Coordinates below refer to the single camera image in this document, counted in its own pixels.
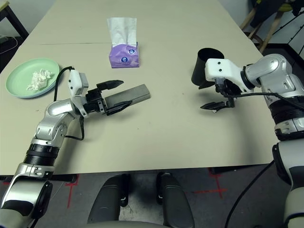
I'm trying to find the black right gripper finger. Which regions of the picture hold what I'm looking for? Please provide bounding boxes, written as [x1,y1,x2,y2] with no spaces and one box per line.
[200,104,235,112]
[205,100,233,107]

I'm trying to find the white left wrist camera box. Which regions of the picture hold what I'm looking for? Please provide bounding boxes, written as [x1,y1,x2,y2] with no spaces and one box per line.
[68,68,89,118]

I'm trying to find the light green plate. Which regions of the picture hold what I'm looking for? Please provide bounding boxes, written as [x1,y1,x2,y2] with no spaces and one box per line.
[6,58,60,98]

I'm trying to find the black metal stand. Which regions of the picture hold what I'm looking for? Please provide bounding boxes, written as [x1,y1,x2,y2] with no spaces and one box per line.
[266,14,304,72]

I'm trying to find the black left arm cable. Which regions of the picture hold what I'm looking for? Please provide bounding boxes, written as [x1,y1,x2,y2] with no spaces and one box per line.
[53,66,86,141]

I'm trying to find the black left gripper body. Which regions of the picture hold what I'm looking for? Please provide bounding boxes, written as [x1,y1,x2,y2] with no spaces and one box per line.
[84,87,107,116]

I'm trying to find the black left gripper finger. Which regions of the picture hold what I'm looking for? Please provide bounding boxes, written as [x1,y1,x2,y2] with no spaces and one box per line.
[96,80,124,91]
[105,100,133,116]

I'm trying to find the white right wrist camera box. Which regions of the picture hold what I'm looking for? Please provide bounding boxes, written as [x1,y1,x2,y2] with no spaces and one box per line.
[204,58,255,93]

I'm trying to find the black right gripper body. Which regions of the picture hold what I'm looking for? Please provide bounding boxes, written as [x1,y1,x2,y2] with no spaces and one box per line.
[213,78,240,100]

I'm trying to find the black cup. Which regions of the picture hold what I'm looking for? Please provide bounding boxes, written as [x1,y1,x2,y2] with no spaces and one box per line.
[191,47,226,90]

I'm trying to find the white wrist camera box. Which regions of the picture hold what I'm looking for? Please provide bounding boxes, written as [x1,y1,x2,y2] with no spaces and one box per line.
[204,58,255,93]
[68,68,89,118]

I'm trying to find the grey robot left leg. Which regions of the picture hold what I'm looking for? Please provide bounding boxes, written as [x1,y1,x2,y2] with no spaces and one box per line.
[88,174,131,224]

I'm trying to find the grey robot right leg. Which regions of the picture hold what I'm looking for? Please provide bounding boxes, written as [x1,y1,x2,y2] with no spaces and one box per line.
[156,172,195,228]

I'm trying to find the purple tissue pack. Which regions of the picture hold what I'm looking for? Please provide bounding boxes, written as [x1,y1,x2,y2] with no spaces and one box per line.
[108,42,141,69]

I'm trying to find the black jacket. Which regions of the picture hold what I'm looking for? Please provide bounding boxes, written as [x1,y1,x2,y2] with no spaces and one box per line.
[249,0,304,28]

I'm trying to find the grey robot torso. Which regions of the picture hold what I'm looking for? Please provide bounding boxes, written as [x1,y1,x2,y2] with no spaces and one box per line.
[80,220,171,228]

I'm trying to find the grey glasses case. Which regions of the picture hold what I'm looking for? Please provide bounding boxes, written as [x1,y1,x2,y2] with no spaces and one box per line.
[103,84,152,111]

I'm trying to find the grey robot leg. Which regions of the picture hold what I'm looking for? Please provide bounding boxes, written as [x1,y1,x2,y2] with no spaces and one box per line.
[156,172,195,228]
[88,174,131,224]

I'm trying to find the wooden stool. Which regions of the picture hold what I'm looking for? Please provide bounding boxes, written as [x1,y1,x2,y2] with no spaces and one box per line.
[239,7,283,53]

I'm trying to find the white tissue sheet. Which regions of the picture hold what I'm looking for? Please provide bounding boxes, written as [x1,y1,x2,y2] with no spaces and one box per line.
[106,17,138,47]

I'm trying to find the thin white cable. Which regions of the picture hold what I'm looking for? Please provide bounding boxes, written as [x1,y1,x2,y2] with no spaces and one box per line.
[4,35,19,52]

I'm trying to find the wooden side table black legs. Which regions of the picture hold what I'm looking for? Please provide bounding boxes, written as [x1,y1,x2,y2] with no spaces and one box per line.
[0,0,29,41]

